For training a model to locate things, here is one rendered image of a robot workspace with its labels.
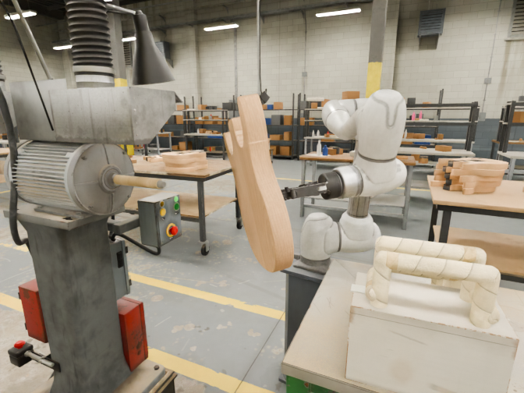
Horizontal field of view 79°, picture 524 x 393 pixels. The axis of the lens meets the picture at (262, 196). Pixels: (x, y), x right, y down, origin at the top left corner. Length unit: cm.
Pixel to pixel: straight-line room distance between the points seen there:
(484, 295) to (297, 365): 39
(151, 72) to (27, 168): 55
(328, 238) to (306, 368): 91
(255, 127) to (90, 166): 64
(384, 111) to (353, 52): 1125
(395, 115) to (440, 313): 45
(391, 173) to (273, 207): 39
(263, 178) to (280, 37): 1225
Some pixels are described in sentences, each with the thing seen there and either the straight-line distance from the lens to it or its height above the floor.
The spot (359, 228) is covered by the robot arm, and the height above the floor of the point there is 93.
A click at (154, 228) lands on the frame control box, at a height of 100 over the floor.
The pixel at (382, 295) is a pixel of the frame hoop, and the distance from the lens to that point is 66.
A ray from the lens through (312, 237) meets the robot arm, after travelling 159.
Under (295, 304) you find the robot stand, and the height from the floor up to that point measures 51.
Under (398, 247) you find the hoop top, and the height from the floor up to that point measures 120.
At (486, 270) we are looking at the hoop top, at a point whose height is 121.
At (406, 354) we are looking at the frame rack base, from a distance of 72.
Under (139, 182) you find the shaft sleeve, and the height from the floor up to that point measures 125.
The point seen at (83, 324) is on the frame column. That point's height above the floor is 68.
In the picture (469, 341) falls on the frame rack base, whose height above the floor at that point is 108.
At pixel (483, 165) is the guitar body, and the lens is 285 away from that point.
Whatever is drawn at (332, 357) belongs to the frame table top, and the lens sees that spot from 81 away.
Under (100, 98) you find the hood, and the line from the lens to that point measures 94.
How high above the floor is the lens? 146
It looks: 14 degrees down
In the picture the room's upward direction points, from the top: straight up
